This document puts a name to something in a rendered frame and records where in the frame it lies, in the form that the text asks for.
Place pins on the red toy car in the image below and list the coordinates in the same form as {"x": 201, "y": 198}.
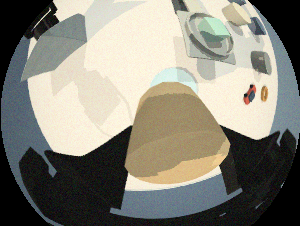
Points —
{"x": 249, "y": 96}

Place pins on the orange ring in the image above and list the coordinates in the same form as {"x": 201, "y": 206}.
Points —
{"x": 264, "y": 96}

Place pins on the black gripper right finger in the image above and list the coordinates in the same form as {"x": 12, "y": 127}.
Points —
{"x": 244, "y": 155}

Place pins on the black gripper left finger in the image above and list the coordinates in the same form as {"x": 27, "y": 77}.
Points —
{"x": 101, "y": 170}

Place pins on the cream cylinder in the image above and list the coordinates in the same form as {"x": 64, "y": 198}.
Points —
{"x": 261, "y": 62}
{"x": 236, "y": 15}

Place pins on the tan cylinder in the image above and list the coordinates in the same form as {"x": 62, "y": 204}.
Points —
{"x": 174, "y": 138}

